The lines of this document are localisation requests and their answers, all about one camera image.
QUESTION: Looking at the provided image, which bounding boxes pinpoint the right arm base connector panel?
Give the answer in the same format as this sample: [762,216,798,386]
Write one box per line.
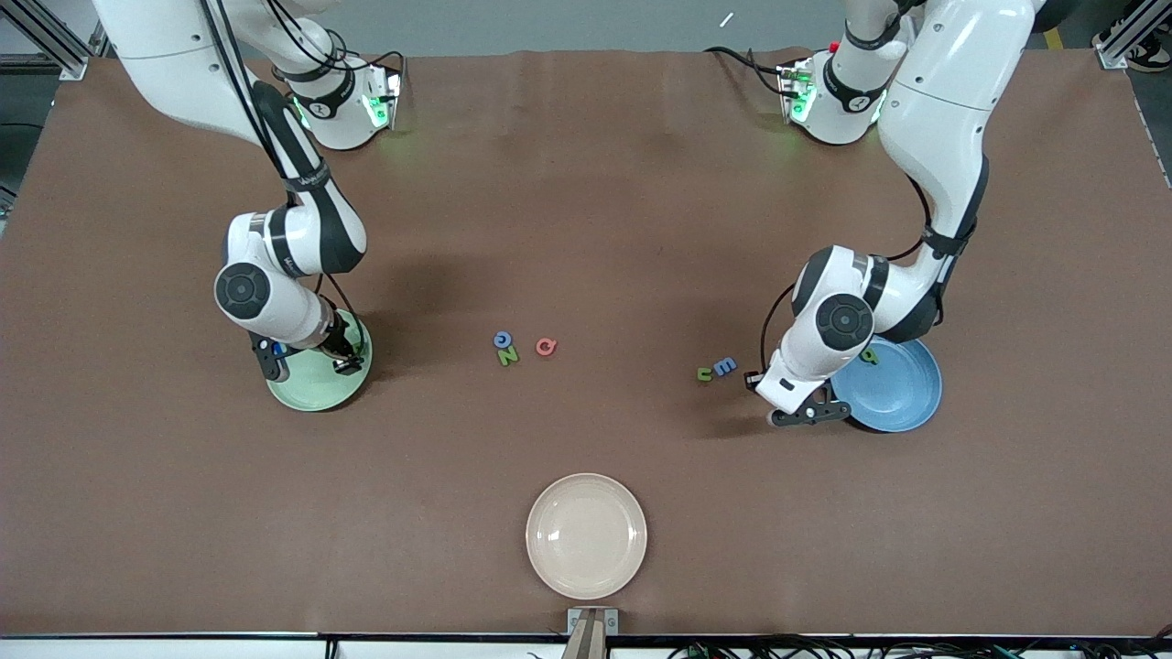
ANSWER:
[364,71,402,130]

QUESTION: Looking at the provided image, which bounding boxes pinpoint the left arm base connector panel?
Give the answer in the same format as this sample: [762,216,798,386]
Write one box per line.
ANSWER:
[777,58,818,125]

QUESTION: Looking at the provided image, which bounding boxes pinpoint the light green plate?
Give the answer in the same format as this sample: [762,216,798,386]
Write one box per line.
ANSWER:
[266,311,374,412]

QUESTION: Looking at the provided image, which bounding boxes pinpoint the blue plate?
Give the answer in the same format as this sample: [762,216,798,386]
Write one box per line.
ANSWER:
[831,335,943,433]

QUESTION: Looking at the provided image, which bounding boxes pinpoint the brown table mat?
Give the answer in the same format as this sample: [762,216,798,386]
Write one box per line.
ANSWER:
[0,48,1172,639]

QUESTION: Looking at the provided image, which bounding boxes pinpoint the beige plate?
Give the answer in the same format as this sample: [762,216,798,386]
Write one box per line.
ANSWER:
[526,472,648,600]

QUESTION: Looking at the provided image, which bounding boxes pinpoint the black and white shoe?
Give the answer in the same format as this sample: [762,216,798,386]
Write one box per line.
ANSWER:
[1119,23,1172,74]

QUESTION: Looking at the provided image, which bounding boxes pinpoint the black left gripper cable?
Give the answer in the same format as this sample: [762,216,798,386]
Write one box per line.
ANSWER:
[758,174,933,376]

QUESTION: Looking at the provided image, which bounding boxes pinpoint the tangled black cables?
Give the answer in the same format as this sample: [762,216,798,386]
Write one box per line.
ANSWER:
[526,632,1172,659]

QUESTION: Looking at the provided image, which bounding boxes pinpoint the black right arm base cable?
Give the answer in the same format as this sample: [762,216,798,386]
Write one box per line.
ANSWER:
[275,18,407,79]

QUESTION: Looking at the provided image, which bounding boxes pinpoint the black arm base cable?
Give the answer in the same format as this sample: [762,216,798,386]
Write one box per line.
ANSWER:
[275,18,407,79]
[703,46,798,97]

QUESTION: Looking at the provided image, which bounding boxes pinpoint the grey metal camera bracket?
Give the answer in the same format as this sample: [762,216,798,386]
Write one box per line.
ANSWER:
[567,607,620,659]

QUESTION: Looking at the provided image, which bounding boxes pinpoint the white table edge rail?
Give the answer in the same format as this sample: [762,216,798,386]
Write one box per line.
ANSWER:
[0,634,1172,659]

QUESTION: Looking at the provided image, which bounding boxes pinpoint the black left arm base cable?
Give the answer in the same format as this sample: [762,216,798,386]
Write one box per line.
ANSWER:
[703,46,798,97]

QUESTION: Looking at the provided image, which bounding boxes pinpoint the aluminium frame profile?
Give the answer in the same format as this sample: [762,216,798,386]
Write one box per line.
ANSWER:
[1094,0,1172,70]
[0,0,106,79]

